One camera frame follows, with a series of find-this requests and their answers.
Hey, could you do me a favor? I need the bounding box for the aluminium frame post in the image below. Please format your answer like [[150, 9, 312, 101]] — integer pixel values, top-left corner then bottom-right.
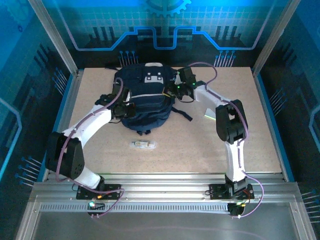
[[27, 0, 80, 76], [251, 0, 302, 77]]

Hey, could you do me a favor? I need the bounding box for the navy blue backpack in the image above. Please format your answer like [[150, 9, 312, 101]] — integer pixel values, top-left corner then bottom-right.
[[94, 62, 194, 136]]

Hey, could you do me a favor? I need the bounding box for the aluminium front rail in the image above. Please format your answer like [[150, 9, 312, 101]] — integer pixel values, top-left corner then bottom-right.
[[32, 172, 301, 204]]

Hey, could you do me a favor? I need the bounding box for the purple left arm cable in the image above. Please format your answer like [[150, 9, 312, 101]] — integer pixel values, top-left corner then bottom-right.
[[55, 76, 126, 219]]

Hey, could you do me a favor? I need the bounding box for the white green sticky pad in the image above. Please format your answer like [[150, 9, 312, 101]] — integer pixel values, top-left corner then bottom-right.
[[203, 107, 217, 120]]

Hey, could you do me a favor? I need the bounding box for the aluminium table side rail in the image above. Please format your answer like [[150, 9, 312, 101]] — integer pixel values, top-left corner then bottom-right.
[[43, 69, 85, 182], [250, 67, 288, 182]]

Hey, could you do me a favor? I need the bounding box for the black controller box with LED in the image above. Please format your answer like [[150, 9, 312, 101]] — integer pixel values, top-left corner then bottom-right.
[[87, 201, 106, 210], [227, 202, 247, 217]]

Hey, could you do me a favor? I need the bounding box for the slotted grey cable duct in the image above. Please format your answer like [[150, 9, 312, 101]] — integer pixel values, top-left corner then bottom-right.
[[39, 203, 230, 214]]

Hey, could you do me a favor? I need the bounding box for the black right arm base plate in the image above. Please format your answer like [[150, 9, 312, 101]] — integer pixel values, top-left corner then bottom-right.
[[209, 183, 255, 201]]

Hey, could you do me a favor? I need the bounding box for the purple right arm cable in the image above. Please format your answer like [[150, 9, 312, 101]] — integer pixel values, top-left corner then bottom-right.
[[187, 61, 265, 220]]

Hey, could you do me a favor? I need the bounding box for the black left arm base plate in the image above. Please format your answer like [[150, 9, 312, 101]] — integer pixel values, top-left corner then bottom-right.
[[76, 183, 122, 201]]

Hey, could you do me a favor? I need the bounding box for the small clear supplies bag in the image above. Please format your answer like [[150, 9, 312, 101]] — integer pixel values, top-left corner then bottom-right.
[[129, 139, 159, 151]]

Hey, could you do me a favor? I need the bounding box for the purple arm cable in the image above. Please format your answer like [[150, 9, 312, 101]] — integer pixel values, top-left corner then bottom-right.
[[55, 76, 126, 219], [187, 61, 265, 220]]

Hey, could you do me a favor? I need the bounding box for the blue table side strip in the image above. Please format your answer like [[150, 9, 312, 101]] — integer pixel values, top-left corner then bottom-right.
[[36, 73, 76, 182]]

